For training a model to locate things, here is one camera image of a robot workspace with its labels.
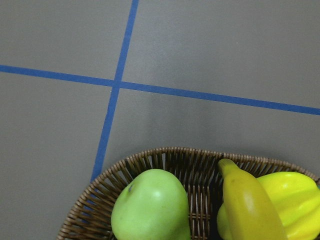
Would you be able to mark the woven wicker fruit basket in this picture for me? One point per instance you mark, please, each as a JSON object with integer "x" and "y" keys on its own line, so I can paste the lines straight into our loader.
{"x": 197, "y": 169}

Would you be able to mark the green pear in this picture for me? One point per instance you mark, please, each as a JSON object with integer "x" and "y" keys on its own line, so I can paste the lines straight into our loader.
{"x": 154, "y": 206}

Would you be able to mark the yellow star fruit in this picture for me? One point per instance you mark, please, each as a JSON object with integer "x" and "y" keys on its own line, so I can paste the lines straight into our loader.
{"x": 296, "y": 198}

